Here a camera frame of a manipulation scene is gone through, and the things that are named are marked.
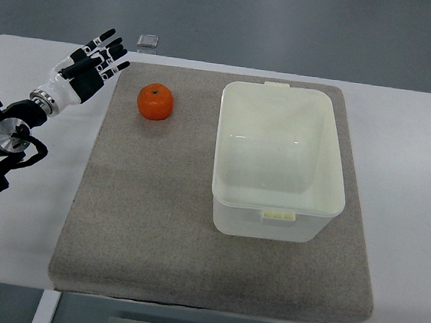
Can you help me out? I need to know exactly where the white table leg left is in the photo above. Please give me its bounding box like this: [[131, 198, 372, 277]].
[[31, 289, 61, 323]]

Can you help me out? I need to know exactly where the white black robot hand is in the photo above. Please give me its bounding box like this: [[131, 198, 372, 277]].
[[29, 29, 130, 117]]

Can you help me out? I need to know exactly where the grey felt mat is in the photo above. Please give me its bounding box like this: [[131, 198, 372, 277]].
[[48, 62, 373, 323]]

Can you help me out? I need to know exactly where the white plastic box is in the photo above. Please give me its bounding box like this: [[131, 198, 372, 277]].
[[212, 81, 346, 243]]

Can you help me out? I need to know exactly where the small clear plastic case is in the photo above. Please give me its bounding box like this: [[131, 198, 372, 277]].
[[137, 34, 159, 48]]

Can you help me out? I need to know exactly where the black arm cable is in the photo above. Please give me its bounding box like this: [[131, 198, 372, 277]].
[[8, 130, 51, 173]]

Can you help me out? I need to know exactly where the orange fruit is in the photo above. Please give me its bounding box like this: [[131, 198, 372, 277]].
[[137, 83, 174, 121]]

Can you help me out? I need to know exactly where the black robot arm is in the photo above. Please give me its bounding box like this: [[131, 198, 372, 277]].
[[0, 29, 130, 193]]

